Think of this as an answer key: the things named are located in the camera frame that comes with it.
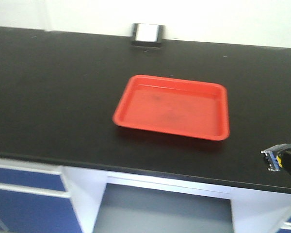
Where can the yellow mushroom push button switch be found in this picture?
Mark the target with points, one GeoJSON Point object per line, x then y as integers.
{"type": "Point", "coordinates": [271, 156]}

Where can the red plastic tray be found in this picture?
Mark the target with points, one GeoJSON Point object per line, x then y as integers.
{"type": "Point", "coordinates": [174, 106]}

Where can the black white power outlet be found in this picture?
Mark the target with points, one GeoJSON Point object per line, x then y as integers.
{"type": "Point", "coordinates": [147, 35]}

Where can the blue white lab cabinet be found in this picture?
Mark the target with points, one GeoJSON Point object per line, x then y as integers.
{"type": "Point", "coordinates": [44, 198]}

